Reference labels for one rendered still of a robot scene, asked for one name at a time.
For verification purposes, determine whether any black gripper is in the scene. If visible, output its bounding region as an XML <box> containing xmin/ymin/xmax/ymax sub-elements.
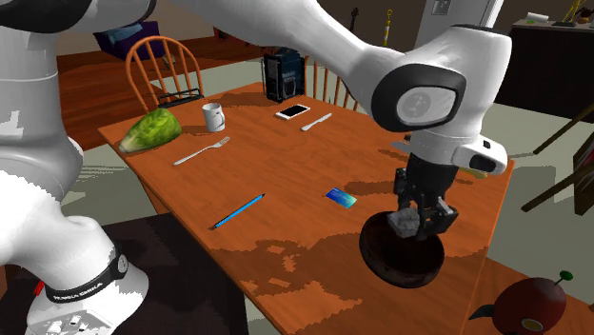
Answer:
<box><xmin>394</xmin><ymin>152</ymin><xmax>461</xmax><ymax>242</ymax></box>

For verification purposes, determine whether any grey block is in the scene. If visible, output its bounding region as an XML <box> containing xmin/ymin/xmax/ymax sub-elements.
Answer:
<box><xmin>386</xmin><ymin>207</ymin><xmax>422</xmax><ymax>239</ymax></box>

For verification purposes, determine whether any dark brown bowl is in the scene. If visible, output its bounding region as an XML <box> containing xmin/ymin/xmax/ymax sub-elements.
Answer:
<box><xmin>358</xmin><ymin>210</ymin><xmax>446</xmax><ymax>289</ymax></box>

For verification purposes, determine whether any yellow-green object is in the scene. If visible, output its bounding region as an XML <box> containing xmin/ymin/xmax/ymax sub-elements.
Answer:
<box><xmin>458</xmin><ymin>167</ymin><xmax>489</xmax><ymax>180</ymax></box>

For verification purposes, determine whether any blue card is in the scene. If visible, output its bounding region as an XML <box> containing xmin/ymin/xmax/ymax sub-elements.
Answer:
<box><xmin>325</xmin><ymin>187</ymin><xmax>359</xmax><ymax>210</ymax></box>

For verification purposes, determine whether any silver knife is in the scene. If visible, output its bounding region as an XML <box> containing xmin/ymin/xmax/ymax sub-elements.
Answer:
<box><xmin>300</xmin><ymin>111</ymin><xmax>334</xmax><ymax>133</ymax></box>

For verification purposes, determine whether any orange wooden table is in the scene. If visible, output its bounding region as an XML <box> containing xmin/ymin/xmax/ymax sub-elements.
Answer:
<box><xmin>97</xmin><ymin>82</ymin><xmax>516</xmax><ymax>335</ymax></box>

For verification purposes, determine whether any red round kettle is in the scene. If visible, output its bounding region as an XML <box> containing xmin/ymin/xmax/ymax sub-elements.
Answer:
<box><xmin>467</xmin><ymin>269</ymin><xmax>575</xmax><ymax>335</ymax></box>

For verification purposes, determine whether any orange wooden chair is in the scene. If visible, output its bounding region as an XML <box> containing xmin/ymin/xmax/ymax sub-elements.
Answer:
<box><xmin>303</xmin><ymin>55</ymin><xmax>364</xmax><ymax>113</ymax></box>
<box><xmin>124</xmin><ymin>34</ymin><xmax>206</xmax><ymax>113</ymax></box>

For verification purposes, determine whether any white smartphone with black screen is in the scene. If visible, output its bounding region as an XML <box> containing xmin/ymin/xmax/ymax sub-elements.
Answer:
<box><xmin>274</xmin><ymin>103</ymin><xmax>311</xmax><ymax>122</ymax></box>

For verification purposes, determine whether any blue pen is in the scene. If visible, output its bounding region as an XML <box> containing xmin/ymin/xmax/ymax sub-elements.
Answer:
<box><xmin>208</xmin><ymin>192</ymin><xmax>267</xmax><ymax>231</ymax></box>

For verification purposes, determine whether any white door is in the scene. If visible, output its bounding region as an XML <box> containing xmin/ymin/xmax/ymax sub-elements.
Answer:
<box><xmin>413</xmin><ymin>0</ymin><xmax>505</xmax><ymax>49</ymax></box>

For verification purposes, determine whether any dark cabinet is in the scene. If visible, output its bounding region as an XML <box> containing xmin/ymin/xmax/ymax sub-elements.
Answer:
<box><xmin>493</xmin><ymin>10</ymin><xmax>594</xmax><ymax>125</ymax></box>

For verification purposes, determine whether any black radio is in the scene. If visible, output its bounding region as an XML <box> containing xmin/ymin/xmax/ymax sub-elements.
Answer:
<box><xmin>261</xmin><ymin>47</ymin><xmax>307</xmax><ymax>105</ymax></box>

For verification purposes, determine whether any white mug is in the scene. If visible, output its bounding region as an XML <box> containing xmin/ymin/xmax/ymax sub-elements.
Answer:
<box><xmin>201</xmin><ymin>102</ymin><xmax>228</xmax><ymax>134</ymax></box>

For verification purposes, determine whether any silver fork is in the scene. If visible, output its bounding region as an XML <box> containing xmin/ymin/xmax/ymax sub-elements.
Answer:
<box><xmin>172</xmin><ymin>135</ymin><xmax>231</xmax><ymax>168</ymax></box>

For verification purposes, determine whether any dark robot stand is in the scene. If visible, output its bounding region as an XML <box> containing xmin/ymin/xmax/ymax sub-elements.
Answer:
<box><xmin>0</xmin><ymin>213</ymin><xmax>249</xmax><ymax>335</ymax></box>

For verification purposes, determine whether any black flat rack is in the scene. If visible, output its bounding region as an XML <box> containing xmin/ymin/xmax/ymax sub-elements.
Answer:
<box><xmin>157</xmin><ymin>87</ymin><xmax>206</xmax><ymax>109</ymax></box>

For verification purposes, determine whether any green lettuce head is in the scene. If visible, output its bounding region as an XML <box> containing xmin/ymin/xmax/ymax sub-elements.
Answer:
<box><xmin>118</xmin><ymin>107</ymin><xmax>184</xmax><ymax>155</ymax></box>

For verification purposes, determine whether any purple armchair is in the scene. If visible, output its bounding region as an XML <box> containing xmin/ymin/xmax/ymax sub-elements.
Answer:
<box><xmin>91</xmin><ymin>20</ymin><xmax>162</xmax><ymax>62</ymax></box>

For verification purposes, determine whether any dark wooden frame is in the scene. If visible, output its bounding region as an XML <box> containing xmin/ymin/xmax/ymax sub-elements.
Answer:
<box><xmin>519</xmin><ymin>103</ymin><xmax>594</xmax><ymax>216</ymax></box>

